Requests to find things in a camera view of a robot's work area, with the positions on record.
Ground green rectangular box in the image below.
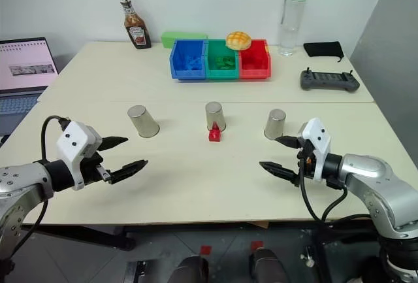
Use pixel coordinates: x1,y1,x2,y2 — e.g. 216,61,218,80
160,31,209,49

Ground blue plastic pieces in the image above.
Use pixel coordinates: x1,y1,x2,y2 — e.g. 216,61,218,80
184,54,204,71

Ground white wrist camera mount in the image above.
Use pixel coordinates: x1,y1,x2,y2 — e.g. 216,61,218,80
56,121,103,191
297,117,332,181

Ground yellow bread bun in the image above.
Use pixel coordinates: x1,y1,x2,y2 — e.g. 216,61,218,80
225,31,253,51

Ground gray handheld controller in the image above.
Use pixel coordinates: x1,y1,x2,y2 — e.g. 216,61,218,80
299,68,361,93

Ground dark rounded shape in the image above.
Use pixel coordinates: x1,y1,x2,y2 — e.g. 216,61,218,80
167,255,210,283
249,247,289,283

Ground steel cup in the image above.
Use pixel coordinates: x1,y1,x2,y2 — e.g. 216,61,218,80
204,101,228,133
127,105,161,139
263,108,287,141

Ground small red plastic block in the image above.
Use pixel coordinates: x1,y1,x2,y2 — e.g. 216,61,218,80
208,121,223,142

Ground blue plastic bin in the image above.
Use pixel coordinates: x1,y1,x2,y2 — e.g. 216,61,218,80
169,38,209,81

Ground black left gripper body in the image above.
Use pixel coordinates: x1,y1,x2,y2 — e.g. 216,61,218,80
79,151,114,186

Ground green plastic bin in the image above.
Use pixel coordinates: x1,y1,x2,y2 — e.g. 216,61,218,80
204,39,241,81

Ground open laptop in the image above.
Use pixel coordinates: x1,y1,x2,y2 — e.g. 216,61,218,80
0,37,61,137

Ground green plastic pieces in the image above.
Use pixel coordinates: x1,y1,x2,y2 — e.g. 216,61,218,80
213,54,236,69

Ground black cloth pouch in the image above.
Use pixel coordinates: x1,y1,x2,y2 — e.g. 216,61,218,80
302,41,346,63

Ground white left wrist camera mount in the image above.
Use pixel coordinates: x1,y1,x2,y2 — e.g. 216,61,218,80
56,121,103,191

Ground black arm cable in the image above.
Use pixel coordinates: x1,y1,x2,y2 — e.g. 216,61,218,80
6,115,72,261
298,158,374,223

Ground ketchup bottle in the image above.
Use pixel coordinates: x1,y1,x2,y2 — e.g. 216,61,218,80
118,0,153,50

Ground red plastic bin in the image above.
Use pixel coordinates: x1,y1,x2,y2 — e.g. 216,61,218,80
238,38,273,80

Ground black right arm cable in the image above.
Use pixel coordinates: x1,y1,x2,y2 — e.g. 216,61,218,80
298,158,374,223

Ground clear water bottle green lid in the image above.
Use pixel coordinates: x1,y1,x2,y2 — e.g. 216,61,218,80
278,0,312,57

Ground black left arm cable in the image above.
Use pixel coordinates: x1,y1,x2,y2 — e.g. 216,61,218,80
6,115,72,261

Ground black table frame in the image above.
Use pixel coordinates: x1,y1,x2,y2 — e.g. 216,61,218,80
22,220,379,252

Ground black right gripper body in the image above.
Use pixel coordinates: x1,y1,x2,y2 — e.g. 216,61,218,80
295,138,317,187

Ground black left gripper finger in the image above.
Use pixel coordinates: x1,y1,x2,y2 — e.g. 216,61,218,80
108,159,149,186
97,135,129,154

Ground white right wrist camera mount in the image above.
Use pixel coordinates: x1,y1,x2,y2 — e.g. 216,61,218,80
297,117,332,181

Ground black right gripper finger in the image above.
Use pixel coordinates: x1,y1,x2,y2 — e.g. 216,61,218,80
274,135,303,150
258,160,300,188

